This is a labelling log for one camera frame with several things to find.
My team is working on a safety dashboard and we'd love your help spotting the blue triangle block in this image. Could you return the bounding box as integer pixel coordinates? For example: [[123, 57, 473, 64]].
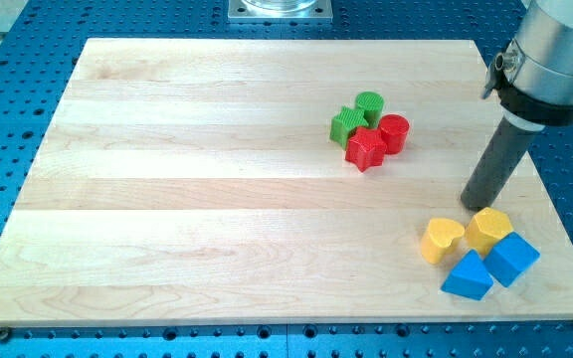
[[441, 250, 493, 300]]

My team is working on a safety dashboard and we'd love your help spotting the red cylinder block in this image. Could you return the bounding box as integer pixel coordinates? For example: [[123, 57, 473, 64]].
[[378, 114, 410, 154]]

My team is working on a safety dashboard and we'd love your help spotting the yellow hexagon block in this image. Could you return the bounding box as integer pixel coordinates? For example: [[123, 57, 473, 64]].
[[465, 207, 513, 256]]

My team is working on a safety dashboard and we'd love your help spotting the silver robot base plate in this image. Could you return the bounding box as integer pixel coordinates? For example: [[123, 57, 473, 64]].
[[227, 0, 333, 23]]

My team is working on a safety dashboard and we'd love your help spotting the red star block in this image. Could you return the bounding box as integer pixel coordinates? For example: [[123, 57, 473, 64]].
[[345, 126, 387, 172]]

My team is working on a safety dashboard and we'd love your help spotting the green cylinder block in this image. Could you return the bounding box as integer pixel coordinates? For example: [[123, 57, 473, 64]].
[[355, 91, 384, 129]]

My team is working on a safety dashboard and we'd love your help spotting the yellow heart block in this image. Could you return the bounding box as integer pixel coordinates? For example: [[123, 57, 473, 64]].
[[420, 218, 465, 265]]

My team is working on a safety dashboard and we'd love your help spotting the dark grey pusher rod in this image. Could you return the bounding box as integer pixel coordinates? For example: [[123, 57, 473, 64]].
[[461, 116, 543, 211]]

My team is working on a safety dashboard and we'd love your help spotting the light wooden board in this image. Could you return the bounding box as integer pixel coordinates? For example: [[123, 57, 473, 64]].
[[0, 39, 573, 327]]

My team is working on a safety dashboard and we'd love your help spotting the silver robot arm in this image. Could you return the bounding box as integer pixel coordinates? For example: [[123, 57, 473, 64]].
[[481, 0, 573, 131]]

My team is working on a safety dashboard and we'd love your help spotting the blue perforated breadboard table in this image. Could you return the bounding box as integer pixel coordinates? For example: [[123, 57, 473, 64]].
[[0, 0, 573, 357]]

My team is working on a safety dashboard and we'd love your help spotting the green star block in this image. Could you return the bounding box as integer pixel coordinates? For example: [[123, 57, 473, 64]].
[[329, 106, 368, 149]]

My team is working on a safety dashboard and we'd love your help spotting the blue cube block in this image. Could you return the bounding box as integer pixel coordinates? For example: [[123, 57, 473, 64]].
[[483, 232, 540, 287]]

